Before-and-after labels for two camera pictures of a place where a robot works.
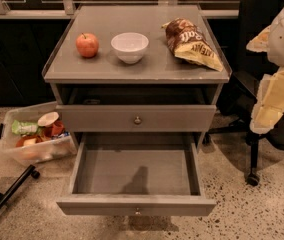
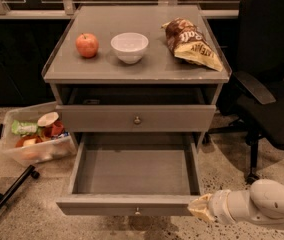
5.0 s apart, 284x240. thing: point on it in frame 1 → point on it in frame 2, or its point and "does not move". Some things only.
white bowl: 130,46 does not move
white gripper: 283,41 → 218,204
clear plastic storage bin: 35,133 does not move
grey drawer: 137,174 does not move
